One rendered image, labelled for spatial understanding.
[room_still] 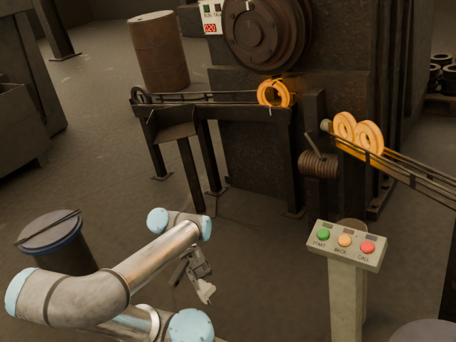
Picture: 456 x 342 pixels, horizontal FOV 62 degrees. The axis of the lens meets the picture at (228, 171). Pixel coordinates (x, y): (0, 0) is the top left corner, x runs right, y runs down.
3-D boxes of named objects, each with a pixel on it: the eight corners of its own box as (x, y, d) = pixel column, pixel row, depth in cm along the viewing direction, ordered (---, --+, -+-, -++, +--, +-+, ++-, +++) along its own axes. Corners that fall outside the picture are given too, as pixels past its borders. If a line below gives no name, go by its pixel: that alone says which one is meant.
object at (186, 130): (180, 204, 267) (152, 109, 230) (218, 199, 265) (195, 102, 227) (177, 223, 250) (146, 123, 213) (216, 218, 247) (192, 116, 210)
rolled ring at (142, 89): (143, 85, 261) (146, 83, 263) (127, 86, 273) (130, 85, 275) (153, 110, 270) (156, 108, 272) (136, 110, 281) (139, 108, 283)
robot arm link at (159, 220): (175, 208, 137) (188, 216, 148) (146, 205, 141) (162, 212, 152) (169, 234, 135) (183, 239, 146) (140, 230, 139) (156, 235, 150)
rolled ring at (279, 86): (285, 81, 195) (288, 79, 197) (254, 80, 205) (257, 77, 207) (288, 115, 204) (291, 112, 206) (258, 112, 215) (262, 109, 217)
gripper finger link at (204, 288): (215, 294, 135) (205, 273, 141) (201, 302, 135) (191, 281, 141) (218, 297, 138) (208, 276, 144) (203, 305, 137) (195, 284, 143)
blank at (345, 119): (337, 108, 174) (331, 110, 173) (358, 115, 160) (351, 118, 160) (340, 139, 180) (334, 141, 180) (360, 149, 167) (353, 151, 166)
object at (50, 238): (86, 258, 236) (58, 202, 214) (119, 275, 218) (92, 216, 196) (40, 295, 215) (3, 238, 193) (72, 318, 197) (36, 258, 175)
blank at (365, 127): (358, 116, 160) (351, 118, 159) (383, 125, 146) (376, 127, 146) (361, 149, 167) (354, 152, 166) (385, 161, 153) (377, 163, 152)
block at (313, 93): (313, 127, 208) (311, 85, 196) (327, 129, 204) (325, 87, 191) (305, 137, 201) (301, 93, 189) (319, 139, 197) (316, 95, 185)
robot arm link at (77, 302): (90, 301, 78) (214, 210, 140) (42, 290, 82) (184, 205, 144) (93, 352, 80) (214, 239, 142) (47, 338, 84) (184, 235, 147)
